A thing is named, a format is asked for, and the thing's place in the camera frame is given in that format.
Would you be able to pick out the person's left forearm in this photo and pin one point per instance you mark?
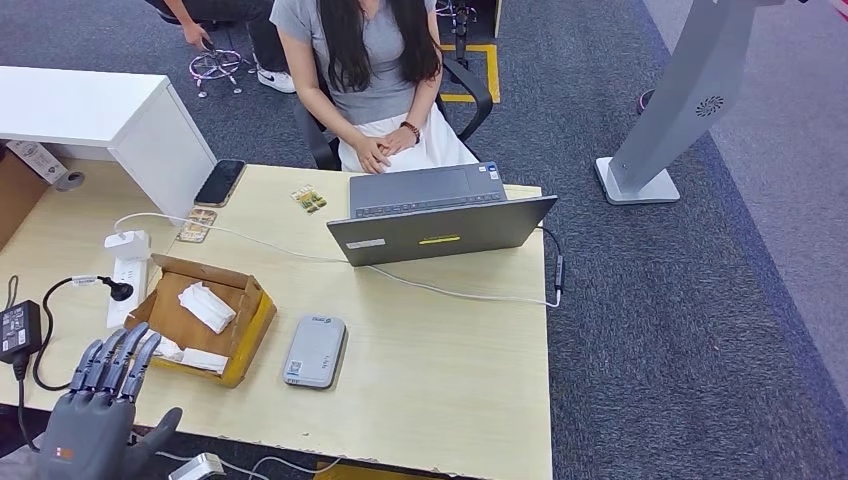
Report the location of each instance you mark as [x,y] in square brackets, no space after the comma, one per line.
[427,93]

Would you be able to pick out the black power adapter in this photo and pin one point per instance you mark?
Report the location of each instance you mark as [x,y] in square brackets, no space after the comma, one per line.
[18,331]

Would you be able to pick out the person's right hand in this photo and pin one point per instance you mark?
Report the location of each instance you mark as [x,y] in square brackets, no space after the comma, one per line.
[372,156]

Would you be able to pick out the dark round object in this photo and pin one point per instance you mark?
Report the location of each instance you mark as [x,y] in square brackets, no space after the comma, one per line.
[644,101]

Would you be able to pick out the grey laptop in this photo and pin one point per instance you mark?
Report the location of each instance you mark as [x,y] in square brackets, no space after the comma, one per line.
[437,232]

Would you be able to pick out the white charger plug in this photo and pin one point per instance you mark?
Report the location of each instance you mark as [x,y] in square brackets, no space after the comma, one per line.
[127,245]

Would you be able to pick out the white desk counter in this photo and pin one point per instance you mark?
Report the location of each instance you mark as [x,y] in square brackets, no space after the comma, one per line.
[79,106]

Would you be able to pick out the white paper label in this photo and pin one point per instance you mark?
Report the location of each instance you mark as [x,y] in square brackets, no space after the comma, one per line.
[36,161]

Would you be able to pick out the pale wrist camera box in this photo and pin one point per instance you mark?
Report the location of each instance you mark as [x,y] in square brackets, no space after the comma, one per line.
[195,468]

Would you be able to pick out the yellow floor tape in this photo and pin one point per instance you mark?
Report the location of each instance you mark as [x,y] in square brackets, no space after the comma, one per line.
[491,74]

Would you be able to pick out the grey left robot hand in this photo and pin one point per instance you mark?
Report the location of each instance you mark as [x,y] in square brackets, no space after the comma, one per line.
[86,430]

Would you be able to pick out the person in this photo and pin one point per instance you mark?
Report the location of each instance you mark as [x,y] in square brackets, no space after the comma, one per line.
[265,33]
[384,73]

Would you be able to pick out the person's left hand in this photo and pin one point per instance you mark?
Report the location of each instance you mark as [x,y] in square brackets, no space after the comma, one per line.
[401,140]

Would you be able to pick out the white power strip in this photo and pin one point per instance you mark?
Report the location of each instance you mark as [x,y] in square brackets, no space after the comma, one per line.
[124,318]

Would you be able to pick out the person's right forearm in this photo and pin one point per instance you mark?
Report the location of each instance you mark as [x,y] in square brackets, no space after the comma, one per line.
[324,109]

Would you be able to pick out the chrome stool base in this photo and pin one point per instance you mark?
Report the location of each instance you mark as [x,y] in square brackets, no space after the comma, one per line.
[215,64]

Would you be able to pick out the black smartphone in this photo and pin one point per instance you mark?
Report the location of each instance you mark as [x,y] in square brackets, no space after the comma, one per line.
[220,182]

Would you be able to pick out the black power plug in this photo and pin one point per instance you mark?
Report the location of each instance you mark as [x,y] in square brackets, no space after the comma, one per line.
[120,290]

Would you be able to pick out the white sneaker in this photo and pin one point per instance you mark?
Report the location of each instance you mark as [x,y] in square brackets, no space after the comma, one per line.
[277,80]

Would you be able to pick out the brown cardboard box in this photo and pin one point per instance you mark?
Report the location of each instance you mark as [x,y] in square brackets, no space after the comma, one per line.
[199,311]

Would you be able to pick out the grey kiosk stand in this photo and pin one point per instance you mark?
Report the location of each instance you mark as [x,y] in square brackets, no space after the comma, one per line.
[689,86]

